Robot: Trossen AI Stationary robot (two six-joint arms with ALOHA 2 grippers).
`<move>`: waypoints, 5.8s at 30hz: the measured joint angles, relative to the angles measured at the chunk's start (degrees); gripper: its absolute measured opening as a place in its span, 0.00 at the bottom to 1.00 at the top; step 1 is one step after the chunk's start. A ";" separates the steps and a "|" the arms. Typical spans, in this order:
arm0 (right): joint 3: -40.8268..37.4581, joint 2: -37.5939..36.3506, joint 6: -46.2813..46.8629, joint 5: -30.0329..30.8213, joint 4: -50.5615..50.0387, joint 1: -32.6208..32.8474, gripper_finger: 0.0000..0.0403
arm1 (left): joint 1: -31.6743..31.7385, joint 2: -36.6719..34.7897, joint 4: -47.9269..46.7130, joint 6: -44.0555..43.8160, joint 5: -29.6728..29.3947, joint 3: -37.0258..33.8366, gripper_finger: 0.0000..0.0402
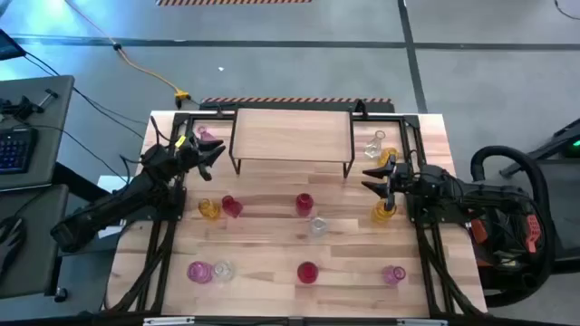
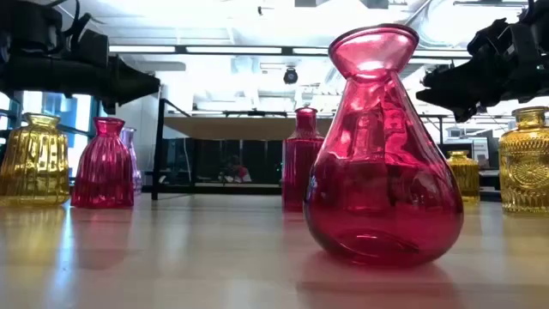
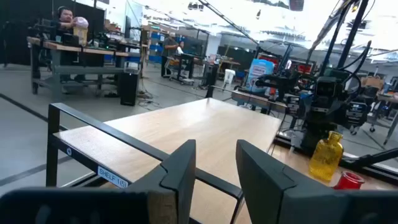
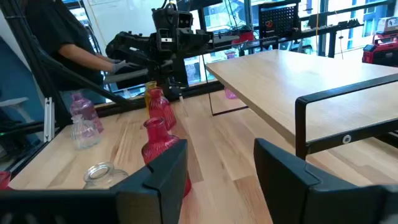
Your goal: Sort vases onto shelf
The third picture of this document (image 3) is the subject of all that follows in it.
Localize wooden top workbench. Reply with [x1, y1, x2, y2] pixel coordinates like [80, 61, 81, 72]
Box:
[26, 36, 142, 96]

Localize white stool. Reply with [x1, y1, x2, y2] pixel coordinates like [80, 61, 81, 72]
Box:
[223, 68, 236, 91]

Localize shelving with blue bins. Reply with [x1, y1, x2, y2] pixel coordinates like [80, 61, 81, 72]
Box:
[143, 26, 175, 65]

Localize white shelf label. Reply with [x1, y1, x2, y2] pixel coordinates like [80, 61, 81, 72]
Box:
[97, 166, 129, 189]

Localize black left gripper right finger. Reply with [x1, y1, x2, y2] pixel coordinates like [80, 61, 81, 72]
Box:
[235, 139, 398, 224]

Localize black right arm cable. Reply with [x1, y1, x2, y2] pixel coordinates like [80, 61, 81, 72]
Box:
[337, 40, 373, 96]

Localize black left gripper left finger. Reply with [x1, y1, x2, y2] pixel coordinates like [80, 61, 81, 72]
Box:
[0, 139, 197, 224]

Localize blue and white banner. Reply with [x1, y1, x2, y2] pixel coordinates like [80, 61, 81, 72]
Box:
[245, 58, 275, 94]

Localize cardboard box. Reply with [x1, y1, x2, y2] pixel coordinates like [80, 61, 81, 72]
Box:
[360, 76, 386, 91]

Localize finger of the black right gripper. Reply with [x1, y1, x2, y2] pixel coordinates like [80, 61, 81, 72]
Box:
[254, 77, 280, 90]

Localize pink round object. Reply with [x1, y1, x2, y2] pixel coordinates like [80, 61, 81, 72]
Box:
[73, 16, 90, 30]

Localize black diagonal pole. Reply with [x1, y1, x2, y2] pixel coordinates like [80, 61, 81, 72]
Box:
[197, 0, 261, 46]

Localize red ribbed cylinder glass vase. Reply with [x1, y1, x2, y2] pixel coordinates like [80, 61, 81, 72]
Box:
[333, 170, 365, 190]

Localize wooden side table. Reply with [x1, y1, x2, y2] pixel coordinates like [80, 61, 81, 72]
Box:
[205, 85, 289, 114]

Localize black frame post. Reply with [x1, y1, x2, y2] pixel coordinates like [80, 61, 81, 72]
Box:
[319, 2, 349, 76]
[336, 0, 370, 70]

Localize black computer tower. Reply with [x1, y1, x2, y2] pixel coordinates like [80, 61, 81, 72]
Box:
[119, 72, 140, 107]

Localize black rolling table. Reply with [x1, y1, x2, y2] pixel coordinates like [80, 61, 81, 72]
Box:
[164, 53, 206, 85]

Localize large yellow embossed glass vase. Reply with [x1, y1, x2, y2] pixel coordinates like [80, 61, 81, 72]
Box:
[308, 130, 345, 183]

